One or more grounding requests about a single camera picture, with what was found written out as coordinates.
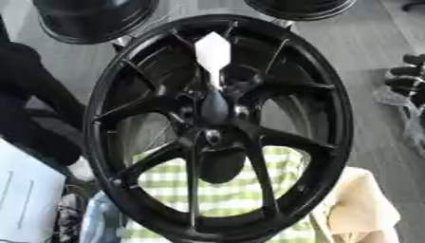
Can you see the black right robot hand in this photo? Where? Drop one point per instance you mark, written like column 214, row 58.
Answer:
column 408, row 79

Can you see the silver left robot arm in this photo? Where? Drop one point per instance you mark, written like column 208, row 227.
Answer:
column 27, row 196

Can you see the black round wheel rim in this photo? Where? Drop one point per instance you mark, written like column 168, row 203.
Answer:
column 301, row 8
column 94, row 19

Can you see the black spoked wheel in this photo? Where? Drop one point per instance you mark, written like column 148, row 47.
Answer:
column 310, row 95

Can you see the beige fabric bag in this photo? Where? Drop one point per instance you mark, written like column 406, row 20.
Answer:
column 359, row 205

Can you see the pale blue plastic bag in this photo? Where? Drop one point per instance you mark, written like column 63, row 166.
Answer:
column 102, row 218

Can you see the black chair base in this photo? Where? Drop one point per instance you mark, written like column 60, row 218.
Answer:
column 414, row 4

